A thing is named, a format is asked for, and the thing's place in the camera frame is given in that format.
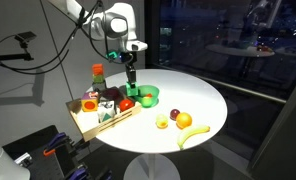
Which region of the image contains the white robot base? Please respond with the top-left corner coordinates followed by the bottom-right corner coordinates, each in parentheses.
top-left (0, 146), bottom-right (30, 180)

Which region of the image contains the green plastic bowl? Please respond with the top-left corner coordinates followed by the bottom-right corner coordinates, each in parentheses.
top-left (135, 85), bottom-right (159, 108)

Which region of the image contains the red tomato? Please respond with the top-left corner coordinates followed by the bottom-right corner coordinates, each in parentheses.
top-left (119, 99), bottom-right (134, 112)

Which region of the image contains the wooden tray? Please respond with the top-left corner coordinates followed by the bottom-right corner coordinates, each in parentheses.
top-left (65, 96), bottom-right (143, 143)

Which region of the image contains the yellow banana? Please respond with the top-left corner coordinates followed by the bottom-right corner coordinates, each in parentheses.
top-left (177, 125), bottom-right (210, 150)

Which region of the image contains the yellow peach fruit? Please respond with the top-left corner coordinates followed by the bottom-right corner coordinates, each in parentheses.
top-left (155, 114), bottom-right (168, 129)

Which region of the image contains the orange red block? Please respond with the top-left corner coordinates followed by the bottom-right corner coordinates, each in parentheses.
top-left (92, 64), bottom-right (103, 75)

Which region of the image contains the orange fruit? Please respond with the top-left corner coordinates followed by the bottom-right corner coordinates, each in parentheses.
top-left (176, 112), bottom-right (192, 129)

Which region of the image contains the blue orange clamp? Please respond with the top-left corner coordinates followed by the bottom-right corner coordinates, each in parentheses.
top-left (43, 132), bottom-right (68, 156)

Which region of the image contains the black camera on mount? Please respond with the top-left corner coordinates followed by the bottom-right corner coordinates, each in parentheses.
top-left (0, 31), bottom-right (36, 61)

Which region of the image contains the purple block orange circle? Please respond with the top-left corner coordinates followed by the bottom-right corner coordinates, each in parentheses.
top-left (81, 91), bottom-right (98, 112)

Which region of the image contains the white round table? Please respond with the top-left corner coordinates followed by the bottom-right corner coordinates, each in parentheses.
top-left (98, 69), bottom-right (227, 180)

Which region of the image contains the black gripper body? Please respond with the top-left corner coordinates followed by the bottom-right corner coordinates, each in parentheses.
top-left (118, 52), bottom-right (136, 70)

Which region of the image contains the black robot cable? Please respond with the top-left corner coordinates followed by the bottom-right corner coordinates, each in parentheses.
top-left (0, 0), bottom-right (109, 76)

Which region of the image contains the light green block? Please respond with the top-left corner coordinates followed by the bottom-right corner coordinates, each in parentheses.
top-left (93, 75), bottom-right (105, 84)

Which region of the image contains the dark red plum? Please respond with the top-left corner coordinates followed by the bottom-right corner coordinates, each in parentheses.
top-left (170, 109), bottom-right (180, 120)

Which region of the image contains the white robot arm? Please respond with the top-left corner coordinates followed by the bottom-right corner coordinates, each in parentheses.
top-left (48, 0), bottom-right (148, 88)

